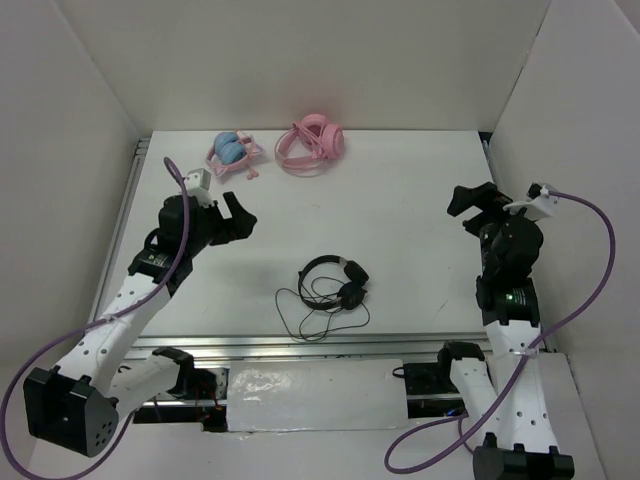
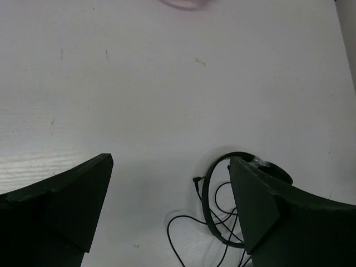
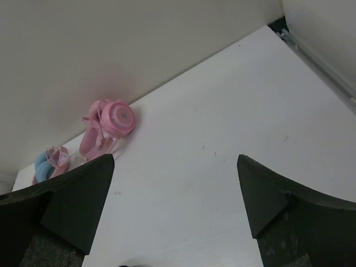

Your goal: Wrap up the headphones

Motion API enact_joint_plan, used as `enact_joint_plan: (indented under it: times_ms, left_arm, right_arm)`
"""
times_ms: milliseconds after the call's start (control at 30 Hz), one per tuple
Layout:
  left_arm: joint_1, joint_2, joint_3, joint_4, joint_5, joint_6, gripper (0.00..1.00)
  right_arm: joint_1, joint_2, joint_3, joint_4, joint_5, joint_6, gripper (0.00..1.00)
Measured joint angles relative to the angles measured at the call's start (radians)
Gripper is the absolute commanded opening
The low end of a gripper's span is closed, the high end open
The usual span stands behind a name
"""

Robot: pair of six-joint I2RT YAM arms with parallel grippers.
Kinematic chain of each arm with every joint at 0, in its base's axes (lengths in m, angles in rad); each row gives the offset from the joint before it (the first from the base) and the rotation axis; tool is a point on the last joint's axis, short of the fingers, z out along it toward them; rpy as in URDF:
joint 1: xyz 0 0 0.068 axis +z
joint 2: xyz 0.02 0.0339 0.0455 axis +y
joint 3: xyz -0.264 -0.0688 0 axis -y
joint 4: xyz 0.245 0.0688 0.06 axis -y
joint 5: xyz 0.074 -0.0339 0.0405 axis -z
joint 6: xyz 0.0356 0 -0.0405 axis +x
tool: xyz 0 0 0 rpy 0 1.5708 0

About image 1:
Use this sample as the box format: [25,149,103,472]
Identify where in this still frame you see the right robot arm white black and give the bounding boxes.
[435,182,575,479]

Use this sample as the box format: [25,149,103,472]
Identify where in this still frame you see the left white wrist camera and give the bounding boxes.
[184,168,213,208]

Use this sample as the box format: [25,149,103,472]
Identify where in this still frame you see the white taped cover sheet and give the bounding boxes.
[226,359,409,433]

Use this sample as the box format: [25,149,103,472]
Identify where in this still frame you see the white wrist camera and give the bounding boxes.
[503,182,559,222]
[184,168,213,208]

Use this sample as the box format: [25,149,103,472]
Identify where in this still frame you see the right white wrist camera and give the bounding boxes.
[503,182,559,222]

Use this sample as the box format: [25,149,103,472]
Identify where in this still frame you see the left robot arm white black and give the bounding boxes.
[23,192,257,458]

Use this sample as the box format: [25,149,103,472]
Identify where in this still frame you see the black wired headphones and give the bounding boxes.
[274,255,371,343]

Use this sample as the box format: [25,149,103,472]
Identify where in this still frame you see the pink blue cat-ear headphones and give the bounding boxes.
[205,130,265,180]

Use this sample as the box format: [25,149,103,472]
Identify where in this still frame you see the pink gaming headphones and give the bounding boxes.
[274,113,345,176]

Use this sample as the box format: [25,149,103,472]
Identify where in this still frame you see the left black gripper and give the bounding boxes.
[185,192,257,256]

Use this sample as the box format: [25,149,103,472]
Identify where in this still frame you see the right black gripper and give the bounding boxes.
[448,181,524,274]

